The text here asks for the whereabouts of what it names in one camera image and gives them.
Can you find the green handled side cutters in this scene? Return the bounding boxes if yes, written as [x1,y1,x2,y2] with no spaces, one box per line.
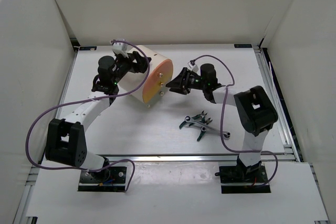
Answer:
[197,118,212,142]

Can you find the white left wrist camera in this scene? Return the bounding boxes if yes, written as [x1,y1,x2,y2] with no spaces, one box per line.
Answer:
[110,39,128,58]

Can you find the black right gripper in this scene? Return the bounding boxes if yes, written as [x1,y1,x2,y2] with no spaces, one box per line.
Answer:
[166,67,207,95]

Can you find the green handled pliers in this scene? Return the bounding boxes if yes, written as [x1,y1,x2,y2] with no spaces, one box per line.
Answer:
[179,111,207,129]

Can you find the yellow drawer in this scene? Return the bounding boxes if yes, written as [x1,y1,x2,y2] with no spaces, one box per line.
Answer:
[143,71,172,97]

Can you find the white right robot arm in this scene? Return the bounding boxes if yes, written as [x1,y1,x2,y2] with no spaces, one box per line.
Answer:
[166,63,278,182]

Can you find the pink top drawer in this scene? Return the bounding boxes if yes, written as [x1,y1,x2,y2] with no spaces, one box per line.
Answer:
[150,59,173,83]

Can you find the cream round drawer cabinet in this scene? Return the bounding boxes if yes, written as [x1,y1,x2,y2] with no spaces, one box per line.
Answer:
[118,45,172,107]

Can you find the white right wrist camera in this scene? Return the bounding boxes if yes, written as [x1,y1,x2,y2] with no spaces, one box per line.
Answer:
[187,60,199,73]

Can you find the silver ratchet wrench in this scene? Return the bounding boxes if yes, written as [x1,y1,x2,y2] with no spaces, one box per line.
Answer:
[184,115,231,140]

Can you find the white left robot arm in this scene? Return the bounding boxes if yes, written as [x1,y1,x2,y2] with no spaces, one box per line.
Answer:
[45,51,152,182]

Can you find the aluminium frame rail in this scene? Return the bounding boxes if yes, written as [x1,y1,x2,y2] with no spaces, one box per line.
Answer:
[39,152,302,163]

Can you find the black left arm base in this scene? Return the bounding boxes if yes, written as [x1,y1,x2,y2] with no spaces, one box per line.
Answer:
[78,164,127,193]

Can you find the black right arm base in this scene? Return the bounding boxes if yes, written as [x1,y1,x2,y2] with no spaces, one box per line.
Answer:
[215,165,271,194]

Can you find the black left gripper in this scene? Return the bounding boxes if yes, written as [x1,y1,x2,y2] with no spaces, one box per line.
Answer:
[112,51,152,85]

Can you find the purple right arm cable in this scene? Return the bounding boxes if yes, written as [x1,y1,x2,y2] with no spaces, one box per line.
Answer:
[190,55,279,189]

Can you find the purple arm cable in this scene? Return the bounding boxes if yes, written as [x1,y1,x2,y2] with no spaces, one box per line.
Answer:
[190,55,279,189]
[25,39,153,193]

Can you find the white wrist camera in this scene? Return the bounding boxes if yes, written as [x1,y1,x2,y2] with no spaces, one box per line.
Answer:
[187,60,199,73]
[110,39,128,58]

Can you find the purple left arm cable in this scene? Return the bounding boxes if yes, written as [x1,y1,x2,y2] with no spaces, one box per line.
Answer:
[25,39,153,193]

